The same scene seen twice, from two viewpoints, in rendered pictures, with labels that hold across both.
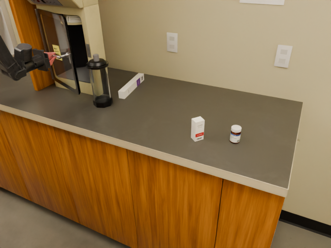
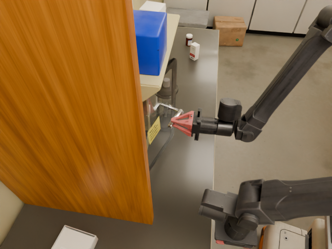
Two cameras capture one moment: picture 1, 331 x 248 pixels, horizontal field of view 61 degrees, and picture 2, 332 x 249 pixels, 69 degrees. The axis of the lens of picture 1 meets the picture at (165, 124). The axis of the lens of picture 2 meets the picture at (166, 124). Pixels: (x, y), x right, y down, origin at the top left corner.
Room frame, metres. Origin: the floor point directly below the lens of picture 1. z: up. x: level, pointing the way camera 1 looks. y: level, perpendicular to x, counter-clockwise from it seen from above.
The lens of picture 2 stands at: (1.57, 1.07, 1.83)
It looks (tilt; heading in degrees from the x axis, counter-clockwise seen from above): 49 degrees down; 252
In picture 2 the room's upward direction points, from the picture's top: straight up
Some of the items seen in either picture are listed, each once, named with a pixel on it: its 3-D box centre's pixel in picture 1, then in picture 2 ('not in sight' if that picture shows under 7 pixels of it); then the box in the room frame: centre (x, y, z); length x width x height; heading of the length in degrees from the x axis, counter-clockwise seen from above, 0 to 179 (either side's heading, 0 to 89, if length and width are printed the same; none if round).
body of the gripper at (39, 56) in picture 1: (36, 61); (205, 125); (1.27, 0.60, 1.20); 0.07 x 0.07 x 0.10; 63
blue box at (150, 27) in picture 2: not in sight; (139, 42); (1.48, 0.62, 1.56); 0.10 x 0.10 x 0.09; 63
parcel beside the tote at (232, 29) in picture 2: not in sight; (228, 31); (-0.22, -1.68, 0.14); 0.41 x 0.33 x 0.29; 159
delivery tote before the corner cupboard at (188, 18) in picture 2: not in sight; (185, 27); (0.32, -1.93, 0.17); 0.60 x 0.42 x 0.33; 151
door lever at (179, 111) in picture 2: (58, 54); (171, 116); (1.37, 0.52, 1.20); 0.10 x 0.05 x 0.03; 43
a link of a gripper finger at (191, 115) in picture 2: (48, 57); (184, 123); (1.34, 0.57, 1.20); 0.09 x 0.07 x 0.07; 153
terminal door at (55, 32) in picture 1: (58, 52); (153, 129); (1.44, 0.55, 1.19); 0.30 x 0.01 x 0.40; 43
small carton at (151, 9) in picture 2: not in sight; (152, 18); (1.41, 0.49, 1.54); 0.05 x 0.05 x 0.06; 53
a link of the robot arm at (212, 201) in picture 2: not in sight; (228, 206); (1.37, 0.91, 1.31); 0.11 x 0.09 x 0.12; 142
